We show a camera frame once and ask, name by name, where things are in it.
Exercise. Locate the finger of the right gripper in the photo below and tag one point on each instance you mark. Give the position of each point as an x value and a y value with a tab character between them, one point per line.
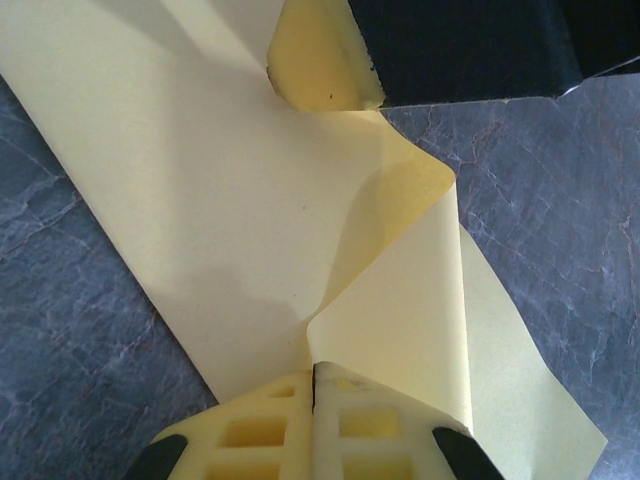
450	50

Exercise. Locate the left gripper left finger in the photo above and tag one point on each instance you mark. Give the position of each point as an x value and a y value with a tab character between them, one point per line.
240	440

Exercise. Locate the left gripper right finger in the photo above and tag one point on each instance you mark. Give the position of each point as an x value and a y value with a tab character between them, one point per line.
380	440

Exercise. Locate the yellow paper sheet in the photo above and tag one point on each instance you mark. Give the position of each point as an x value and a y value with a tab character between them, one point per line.
200	200

